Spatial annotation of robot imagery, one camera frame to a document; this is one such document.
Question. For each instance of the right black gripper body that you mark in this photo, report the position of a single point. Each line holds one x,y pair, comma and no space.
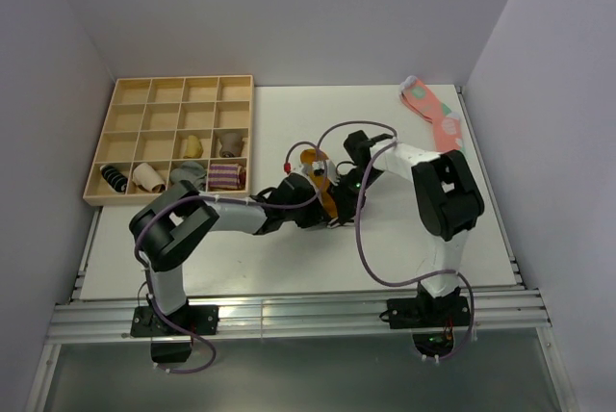
345,188

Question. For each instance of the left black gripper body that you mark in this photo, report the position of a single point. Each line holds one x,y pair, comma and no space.
304,217

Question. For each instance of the mustard yellow striped sock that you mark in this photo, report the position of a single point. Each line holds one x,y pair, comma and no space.
327,201

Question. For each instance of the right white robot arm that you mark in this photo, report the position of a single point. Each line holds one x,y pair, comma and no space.
448,199

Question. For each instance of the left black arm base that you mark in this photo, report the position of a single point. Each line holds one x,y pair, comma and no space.
175,337

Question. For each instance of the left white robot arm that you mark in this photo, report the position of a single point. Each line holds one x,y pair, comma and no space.
168,230

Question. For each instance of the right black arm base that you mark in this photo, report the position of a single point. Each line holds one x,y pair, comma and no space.
439,325

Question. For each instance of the purple striped rolled sock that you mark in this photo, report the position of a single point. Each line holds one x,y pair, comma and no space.
226,177

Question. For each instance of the taupe rolled sock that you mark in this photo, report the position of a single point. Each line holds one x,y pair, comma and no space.
228,143

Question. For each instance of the grey rolled sock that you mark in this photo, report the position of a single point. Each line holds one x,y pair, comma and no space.
191,171

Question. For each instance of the yellow rolled sock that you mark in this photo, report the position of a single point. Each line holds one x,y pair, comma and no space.
193,148

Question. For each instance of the pink patterned sock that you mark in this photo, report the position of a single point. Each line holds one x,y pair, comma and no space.
445,123

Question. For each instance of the wooden compartment tray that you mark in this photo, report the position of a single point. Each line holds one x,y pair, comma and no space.
149,119

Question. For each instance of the beige rolled sock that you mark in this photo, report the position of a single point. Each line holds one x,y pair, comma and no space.
148,179

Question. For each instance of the black rolled sock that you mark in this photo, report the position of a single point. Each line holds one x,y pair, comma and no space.
117,181

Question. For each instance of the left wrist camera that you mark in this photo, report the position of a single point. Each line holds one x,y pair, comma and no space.
308,170

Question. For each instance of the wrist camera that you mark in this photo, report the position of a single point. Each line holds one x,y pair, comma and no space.
308,170
324,171

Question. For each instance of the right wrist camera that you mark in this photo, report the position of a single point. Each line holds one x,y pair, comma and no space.
324,171

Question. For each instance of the aluminium mounting rail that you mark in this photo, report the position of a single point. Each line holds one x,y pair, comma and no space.
268,317

